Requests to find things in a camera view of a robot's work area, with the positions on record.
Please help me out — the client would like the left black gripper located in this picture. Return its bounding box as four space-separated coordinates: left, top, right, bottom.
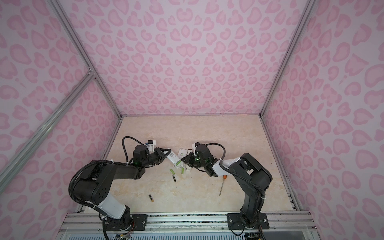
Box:
142 148 172 168

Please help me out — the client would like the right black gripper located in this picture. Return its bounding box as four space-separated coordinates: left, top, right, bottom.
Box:
179 152 207 170

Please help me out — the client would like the white air conditioner remote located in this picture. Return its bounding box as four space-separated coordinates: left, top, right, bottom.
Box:
167 151 182 169

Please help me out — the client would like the orange handled screwdriver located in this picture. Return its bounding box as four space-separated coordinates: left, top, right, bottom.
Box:
219 175 227 196

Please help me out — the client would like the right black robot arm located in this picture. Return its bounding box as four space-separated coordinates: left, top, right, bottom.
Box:
181 142 273 232

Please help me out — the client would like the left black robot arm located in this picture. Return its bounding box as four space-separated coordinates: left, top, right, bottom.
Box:
68 136 172 233

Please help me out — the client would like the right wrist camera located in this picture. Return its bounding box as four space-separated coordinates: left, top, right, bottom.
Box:
188 142 201 154

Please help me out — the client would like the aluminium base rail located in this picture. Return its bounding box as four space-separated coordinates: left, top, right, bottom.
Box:
57 211 320 240

